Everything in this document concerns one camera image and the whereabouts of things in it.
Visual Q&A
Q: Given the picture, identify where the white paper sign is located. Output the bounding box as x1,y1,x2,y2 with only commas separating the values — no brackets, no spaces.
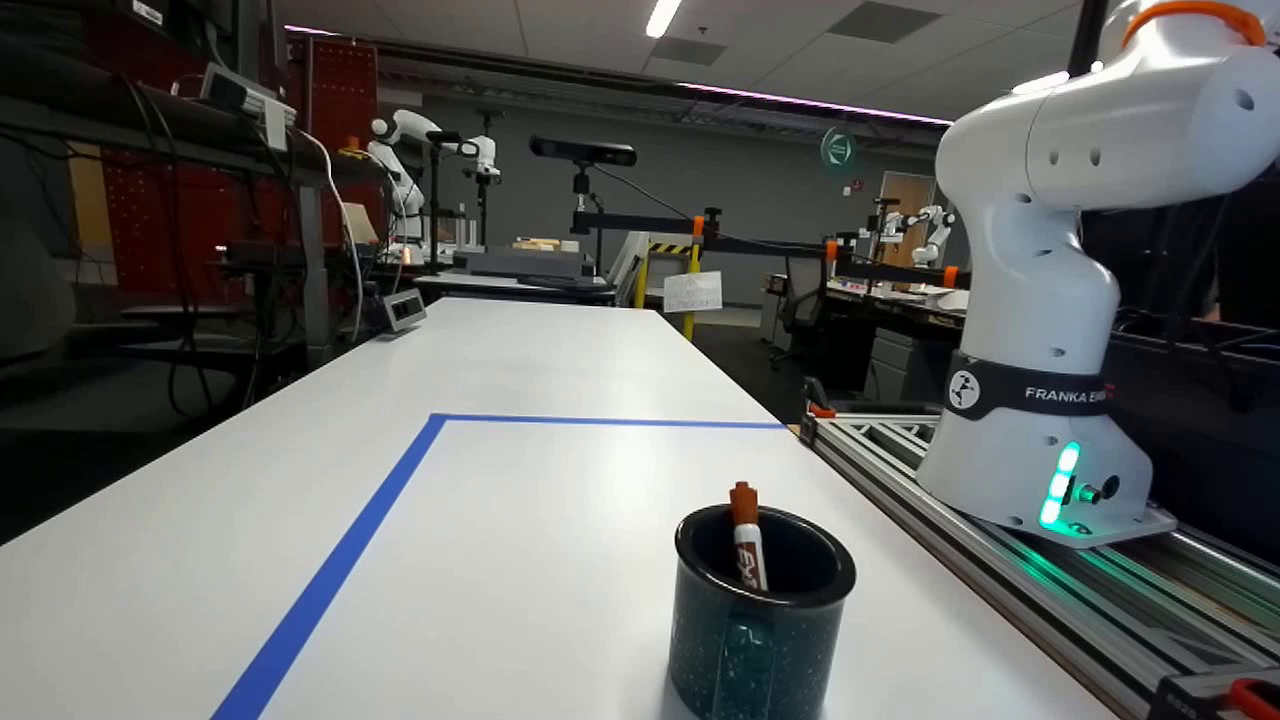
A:
658,267,728,321

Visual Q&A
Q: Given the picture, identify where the ceiling light strip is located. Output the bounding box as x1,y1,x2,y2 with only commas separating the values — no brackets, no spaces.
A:
642,0,687,45

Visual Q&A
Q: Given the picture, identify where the grey ceiling vent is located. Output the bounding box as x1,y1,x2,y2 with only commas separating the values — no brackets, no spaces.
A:
822,0,945,49

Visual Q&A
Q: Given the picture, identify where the black bar with orange clamps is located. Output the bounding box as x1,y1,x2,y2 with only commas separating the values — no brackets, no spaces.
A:
571,204,846,263

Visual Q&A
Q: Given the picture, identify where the small white background robot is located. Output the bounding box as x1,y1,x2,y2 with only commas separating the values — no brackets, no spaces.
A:
857,195,958,272

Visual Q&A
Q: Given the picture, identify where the yellow black post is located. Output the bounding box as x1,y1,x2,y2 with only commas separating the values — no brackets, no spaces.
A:
680,212,707,343

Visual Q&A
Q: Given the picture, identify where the black camera tripod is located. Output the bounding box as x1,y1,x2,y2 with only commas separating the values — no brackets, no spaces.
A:
569,164,598,282

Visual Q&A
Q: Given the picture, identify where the black bar camera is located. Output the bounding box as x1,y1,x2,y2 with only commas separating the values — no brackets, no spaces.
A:
526,131,641,174

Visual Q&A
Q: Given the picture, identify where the small grey box device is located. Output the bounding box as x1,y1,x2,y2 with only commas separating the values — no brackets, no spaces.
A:
378,284,433,335

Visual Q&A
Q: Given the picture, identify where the red clamp handle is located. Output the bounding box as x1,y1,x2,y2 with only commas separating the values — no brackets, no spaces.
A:
1152,674,1280,720

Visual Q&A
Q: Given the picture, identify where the short blue tape strip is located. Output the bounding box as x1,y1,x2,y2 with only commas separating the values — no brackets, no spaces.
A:
433,413,786,436

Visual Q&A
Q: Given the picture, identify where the white marker with orange cap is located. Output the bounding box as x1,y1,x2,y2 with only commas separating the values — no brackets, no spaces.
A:
724,478,777,595

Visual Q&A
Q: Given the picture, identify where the long blue tape strip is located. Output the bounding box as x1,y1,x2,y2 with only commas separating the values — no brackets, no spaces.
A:
212,413,452,720

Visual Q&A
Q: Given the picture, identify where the dark metal shelf rack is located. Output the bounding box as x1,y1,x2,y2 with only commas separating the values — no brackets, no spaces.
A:
0,0,378,403

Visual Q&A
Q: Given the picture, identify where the aluminium rail frame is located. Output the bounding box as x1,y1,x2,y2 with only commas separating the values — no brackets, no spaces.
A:
794,403,1280,720

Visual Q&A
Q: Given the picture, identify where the dark green speckled cup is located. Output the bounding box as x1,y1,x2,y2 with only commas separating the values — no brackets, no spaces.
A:
666,501,861,720

